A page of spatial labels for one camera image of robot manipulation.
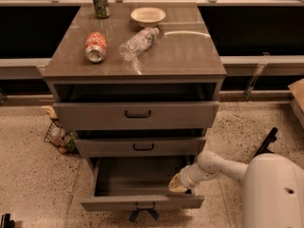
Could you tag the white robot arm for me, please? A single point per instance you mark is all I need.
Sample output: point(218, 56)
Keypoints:
point(272, 187)

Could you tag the green soda can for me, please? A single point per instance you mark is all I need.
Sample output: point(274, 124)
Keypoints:
point(101, 8)

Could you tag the blue tape cross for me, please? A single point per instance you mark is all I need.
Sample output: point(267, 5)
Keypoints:
point(139, 213)

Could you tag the black object bottom left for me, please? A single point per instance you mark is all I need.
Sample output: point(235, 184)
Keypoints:
point(7, 220)

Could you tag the grey drawer cabinet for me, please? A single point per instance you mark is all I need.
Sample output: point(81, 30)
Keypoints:
point(181, 66)

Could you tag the metal rail bracket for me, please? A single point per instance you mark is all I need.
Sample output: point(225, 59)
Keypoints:
point(251, 84)

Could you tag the clear plastic bottle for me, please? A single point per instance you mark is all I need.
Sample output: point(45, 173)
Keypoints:
point(137, 44)

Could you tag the grey drawer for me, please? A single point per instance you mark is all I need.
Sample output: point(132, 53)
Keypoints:
point(136, 116)
point(133, 147)
point(138, 183)

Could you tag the grey top drawer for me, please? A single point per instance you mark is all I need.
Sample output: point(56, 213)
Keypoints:
point(136, 116)

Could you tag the grey bottom drawer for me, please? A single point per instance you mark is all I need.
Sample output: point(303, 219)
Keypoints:
point(138, 183)

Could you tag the orange soda can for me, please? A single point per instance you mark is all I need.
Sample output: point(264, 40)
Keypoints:
point(95, 47)

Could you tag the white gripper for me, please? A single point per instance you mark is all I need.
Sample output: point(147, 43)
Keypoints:
point(190, 179)

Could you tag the white paper bowl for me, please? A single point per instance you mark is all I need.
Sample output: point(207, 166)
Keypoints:
point(147, 17)

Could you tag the wire basket with items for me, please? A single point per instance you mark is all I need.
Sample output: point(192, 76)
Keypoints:
point(61, 139)

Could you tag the wooden box right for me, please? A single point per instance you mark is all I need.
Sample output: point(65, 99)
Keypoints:
point(297, 104)

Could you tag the grey middle drawer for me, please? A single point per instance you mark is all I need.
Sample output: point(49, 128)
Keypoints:
point(133, 147)

